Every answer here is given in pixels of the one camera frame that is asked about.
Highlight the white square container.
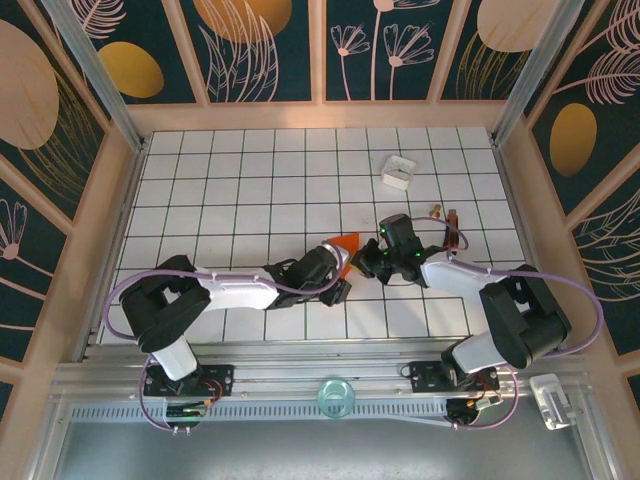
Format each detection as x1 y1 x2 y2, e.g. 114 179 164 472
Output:
379 154 417 192

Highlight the clear green glass cup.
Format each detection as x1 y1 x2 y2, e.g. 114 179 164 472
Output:
317 377 356 420

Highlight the clear acrylic holder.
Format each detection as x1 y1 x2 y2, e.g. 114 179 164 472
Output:
529 372 581 432

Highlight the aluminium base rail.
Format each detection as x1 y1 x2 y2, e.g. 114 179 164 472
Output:
49 339 591 401

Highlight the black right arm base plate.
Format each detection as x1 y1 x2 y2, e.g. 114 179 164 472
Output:
408 360 501 396

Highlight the grey slotted cable duct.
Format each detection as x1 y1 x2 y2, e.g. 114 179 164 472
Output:
69 399 451 422

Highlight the aluminium table side rail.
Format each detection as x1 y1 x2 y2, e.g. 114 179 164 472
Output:
74 144 149 361
492 142 571 354

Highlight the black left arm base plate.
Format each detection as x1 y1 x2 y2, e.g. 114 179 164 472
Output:
143 363 236 399

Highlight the black controller board with wires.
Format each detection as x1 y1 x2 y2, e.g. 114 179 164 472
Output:
446 397 504 429
164 399 211 434

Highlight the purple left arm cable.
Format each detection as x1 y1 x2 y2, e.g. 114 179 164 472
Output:
106 242 352 434

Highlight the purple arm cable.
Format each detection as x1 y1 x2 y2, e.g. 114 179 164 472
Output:
409 213 605 432
106 242 352 434

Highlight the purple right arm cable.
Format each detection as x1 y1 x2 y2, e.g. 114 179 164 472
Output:
409 213 605 432

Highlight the aluminium frame post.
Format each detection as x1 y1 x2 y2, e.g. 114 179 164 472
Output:
39 0 149 154
492 0 601 146

